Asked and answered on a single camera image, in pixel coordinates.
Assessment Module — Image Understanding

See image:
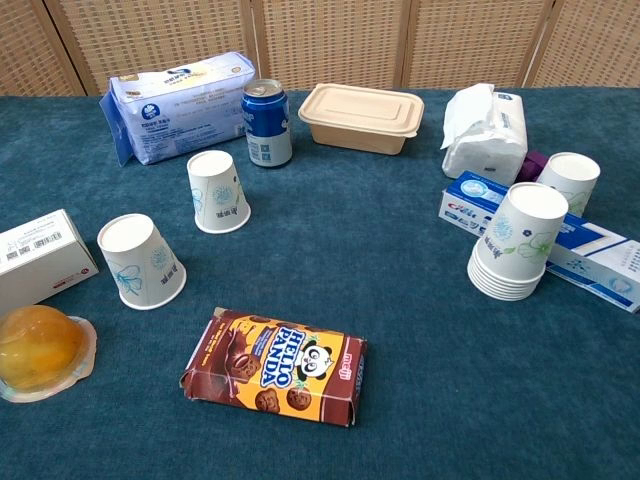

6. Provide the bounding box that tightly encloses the blue white toothpaste box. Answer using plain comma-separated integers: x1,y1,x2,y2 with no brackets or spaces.
438,170,640,315

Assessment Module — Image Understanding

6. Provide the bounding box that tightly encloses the beige lidded lunch box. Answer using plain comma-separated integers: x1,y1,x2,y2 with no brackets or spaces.
297,83,426,156

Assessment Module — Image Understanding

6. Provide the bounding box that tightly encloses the blue drink can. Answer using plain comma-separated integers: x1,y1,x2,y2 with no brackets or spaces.
241,78,294,169

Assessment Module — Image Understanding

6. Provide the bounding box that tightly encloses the white cardboard box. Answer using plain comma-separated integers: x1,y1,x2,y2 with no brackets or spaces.
0,208,100,316

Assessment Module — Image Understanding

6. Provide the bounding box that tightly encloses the small purple block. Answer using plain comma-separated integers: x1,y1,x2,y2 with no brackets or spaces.
519,149,551,184

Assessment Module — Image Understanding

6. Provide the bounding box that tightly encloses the wooden rattan folding screen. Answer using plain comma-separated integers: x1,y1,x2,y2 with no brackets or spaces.
0,0,640,97

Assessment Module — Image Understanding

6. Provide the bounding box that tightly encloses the brown Hello Panda box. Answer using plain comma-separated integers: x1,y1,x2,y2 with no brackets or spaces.
179,306,369,428

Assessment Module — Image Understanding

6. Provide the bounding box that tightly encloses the white paper cup blue flower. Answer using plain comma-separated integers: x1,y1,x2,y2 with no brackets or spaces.
96,213,188,311
186,149,252,235

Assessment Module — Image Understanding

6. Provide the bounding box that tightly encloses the blue white tissue pack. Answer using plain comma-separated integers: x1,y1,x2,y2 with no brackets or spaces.
98,51,257,167

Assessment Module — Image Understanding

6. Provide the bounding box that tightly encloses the white paper cup green flower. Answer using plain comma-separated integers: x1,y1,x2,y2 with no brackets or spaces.
535,151,602,219

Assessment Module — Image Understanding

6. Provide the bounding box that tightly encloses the white opened tissue pack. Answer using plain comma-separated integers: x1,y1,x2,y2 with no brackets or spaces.
440,83,529,187

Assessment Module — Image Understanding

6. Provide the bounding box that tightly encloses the orange bun in wrapper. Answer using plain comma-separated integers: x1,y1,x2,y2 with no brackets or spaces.
0,304,98,404

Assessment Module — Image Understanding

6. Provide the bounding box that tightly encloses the stack of white paper cups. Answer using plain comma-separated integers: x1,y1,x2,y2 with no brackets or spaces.
467,182,570,302

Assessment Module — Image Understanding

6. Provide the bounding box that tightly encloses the blue table cloth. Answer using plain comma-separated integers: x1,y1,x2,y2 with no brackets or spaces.
0,87,640,480

